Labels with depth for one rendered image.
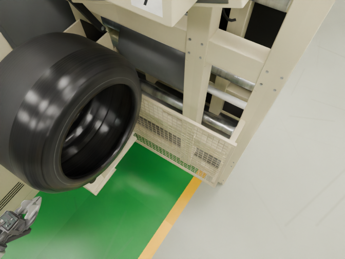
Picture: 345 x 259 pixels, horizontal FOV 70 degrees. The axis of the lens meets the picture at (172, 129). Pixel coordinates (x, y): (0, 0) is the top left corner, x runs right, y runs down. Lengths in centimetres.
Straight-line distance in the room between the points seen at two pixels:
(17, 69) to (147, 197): 150
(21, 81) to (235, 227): 175
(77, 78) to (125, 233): 150
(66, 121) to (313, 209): 200
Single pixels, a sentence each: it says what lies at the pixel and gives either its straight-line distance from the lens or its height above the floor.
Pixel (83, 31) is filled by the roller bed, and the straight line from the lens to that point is 151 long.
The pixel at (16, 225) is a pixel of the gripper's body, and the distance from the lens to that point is 115.
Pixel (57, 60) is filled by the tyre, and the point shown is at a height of 149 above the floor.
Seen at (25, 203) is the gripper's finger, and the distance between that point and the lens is 117.
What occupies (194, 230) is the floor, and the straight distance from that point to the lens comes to 205.
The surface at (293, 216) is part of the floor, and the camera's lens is 226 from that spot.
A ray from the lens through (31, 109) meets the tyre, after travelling 79.
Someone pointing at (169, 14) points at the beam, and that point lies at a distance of 61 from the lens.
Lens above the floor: 203
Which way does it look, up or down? 61 degrees down
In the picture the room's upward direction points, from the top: 1 degrees counter-clockwise
